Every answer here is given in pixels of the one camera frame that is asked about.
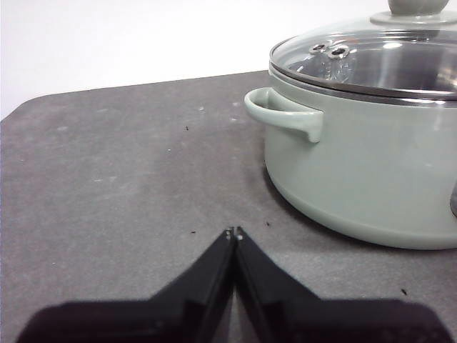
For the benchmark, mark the pale green electric steamer pot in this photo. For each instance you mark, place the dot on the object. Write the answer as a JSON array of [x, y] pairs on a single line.
[[357, 160]]

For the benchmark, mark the glass lid with green knob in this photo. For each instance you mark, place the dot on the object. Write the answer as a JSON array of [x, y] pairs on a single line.
[[392, 18]]

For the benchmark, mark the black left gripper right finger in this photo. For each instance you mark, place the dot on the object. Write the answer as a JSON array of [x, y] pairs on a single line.
[[292, 318]]

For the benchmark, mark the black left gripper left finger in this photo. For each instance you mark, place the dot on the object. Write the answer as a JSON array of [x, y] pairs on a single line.
[[178, 314]]

